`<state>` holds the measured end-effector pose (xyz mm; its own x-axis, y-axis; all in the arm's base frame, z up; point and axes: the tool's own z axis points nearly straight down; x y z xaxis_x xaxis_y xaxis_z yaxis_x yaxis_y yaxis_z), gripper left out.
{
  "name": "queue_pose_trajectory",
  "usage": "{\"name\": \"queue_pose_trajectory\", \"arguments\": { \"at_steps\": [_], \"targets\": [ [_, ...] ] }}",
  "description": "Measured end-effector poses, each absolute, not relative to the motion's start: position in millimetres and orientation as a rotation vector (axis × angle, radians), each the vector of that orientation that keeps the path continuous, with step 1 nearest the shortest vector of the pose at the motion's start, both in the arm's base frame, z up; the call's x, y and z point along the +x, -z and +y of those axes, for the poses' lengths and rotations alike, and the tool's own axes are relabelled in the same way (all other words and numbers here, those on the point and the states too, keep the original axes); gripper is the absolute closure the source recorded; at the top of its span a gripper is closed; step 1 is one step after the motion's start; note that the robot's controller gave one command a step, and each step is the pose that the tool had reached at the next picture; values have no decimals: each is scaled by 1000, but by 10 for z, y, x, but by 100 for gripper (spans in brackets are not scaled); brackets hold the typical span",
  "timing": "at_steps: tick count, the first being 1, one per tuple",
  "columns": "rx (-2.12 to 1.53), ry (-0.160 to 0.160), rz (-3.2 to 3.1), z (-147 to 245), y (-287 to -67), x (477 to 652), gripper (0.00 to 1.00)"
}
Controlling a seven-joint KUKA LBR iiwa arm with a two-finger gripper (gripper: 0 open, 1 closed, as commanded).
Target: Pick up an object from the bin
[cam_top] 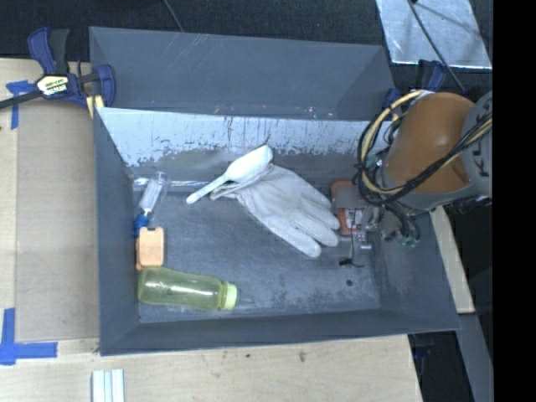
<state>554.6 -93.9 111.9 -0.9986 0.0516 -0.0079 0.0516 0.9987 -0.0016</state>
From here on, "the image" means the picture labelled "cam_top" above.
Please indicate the orange and white small box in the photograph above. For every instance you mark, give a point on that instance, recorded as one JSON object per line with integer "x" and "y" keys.
{"x": 345, "y": 220}

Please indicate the clear small bottle blue cap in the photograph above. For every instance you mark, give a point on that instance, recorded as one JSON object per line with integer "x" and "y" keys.
{"x": 151, "y": 193}

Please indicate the pale wood flat board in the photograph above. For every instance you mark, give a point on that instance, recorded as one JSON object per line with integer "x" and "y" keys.
{"x": 54, "y": 224}

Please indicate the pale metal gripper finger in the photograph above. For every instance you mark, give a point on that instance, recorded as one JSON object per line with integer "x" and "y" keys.
{"x": 360, "y": 236}
{"x": 364, "y": 246}

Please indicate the orange sponge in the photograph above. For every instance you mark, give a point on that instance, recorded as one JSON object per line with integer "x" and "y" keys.
{"x": 150, "y": 247}

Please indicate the grey metal bin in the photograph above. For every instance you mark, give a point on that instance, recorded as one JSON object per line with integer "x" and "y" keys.
{"x": 251, "y": 241}

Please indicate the white work glove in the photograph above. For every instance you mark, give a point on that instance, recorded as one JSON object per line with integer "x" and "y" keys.
{"x": 285, "y": 207}

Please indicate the yellow-green plastic bottle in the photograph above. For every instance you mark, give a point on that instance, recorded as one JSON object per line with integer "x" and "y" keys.
{"x": 180, "y": 289}

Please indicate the white plastic spoon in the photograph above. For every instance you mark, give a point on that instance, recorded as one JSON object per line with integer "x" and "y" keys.
{"x": 247, "y": 168}

